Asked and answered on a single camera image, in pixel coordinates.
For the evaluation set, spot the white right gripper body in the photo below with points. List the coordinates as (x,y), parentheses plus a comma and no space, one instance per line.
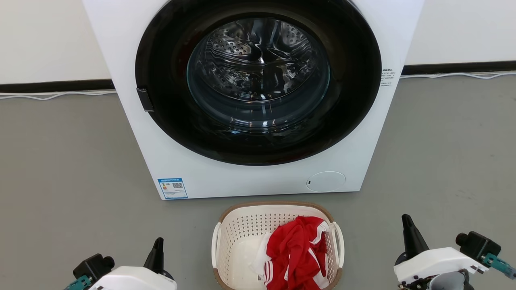
(435,262)

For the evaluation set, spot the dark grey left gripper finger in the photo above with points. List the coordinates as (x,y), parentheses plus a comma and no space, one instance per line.
(156,257)

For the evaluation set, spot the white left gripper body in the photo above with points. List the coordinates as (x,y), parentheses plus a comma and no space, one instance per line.
(133,280)

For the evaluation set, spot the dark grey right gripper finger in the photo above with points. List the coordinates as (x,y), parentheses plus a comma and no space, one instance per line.
(413,237)

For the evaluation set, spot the cream perforated laundry basket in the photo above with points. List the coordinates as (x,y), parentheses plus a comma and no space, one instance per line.
(242,225)

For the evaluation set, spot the blue energy label sticker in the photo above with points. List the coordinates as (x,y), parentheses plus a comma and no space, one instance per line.
(172,188)

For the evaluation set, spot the white garment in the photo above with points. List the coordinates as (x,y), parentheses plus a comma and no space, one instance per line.
(246,259)

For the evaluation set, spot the round white filter cover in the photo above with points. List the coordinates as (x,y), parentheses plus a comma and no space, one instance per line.
(325,181)

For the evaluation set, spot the white washing machine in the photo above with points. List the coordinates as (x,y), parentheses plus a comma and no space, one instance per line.
(242,181)

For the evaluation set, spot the red white-striped garment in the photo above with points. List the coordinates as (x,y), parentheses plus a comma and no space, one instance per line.
(296,257)

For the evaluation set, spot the small printed text sticker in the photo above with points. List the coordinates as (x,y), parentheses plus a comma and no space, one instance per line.
(388,77)

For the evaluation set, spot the black round glass door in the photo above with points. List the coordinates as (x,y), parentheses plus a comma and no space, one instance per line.
(161,60)

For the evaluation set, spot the steel washing drum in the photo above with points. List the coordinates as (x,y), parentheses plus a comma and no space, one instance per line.
(258,60)

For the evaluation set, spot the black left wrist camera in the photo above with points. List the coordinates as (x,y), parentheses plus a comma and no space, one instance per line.
(93,266)

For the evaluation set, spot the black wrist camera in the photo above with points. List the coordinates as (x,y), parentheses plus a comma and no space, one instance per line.
(93,266)
(479,245)

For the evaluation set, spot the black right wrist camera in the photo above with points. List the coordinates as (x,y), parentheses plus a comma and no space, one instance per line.
(479,245)

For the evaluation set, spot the teal left camera connector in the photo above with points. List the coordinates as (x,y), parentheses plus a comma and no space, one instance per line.
(78,282)

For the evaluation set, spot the teal camera connector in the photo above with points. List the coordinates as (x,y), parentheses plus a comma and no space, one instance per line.
(78,282)
(500,265)

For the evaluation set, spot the teal right camera connector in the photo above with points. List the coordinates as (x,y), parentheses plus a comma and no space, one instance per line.
(500,265)

